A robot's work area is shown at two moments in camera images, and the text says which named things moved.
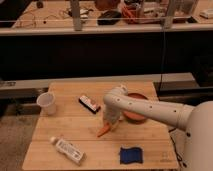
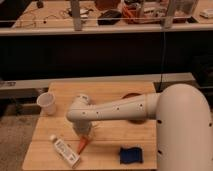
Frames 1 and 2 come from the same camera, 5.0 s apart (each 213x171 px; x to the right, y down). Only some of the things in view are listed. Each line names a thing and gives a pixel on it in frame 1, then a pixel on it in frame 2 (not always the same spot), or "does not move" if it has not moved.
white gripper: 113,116 → 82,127
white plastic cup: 47,103 does not move
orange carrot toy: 104,130 → 82,144
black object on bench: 109,17 does not move
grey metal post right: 168,19 does not move
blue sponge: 131,155 does not move
